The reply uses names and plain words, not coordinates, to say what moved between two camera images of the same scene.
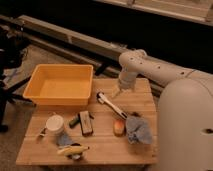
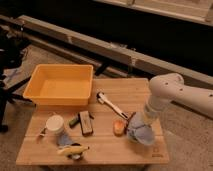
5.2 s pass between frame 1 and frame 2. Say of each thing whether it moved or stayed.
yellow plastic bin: stayed
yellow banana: stayed
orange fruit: stayed
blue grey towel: moved
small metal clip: stayed
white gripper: moved
